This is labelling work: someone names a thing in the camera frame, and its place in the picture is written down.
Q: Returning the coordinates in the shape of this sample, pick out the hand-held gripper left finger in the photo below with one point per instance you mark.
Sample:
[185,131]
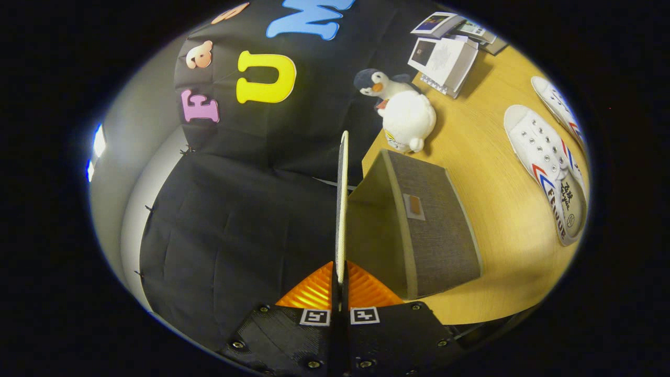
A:
[293,335]

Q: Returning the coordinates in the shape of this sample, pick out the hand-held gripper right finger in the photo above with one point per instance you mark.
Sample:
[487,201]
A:
[392,335]

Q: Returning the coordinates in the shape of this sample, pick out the grey fabric storage box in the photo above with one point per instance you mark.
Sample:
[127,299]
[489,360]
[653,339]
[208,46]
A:
[429,230]

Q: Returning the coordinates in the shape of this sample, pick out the white canvas shoe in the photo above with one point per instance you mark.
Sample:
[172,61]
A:
[557,102]
[544,157]

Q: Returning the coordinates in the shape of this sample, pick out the white plush toy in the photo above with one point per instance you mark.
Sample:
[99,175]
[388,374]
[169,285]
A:
[408,120]

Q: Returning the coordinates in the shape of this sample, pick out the penguin plush toy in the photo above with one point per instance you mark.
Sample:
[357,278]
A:
[379,81]

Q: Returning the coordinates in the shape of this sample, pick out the large ceiling light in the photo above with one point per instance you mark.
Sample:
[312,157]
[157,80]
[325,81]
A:
[98,141]

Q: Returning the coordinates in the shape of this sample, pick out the white book with dark picture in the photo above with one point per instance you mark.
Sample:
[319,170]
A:
[445,60]

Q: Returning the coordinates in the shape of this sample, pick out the dark-covered book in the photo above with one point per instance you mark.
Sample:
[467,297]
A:
[497,47]

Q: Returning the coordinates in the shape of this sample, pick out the book with teal cover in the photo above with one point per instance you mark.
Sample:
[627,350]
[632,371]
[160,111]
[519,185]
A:
[476,30]

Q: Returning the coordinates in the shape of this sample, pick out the book with blue picture cover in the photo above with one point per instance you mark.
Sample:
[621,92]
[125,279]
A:
[437,22]

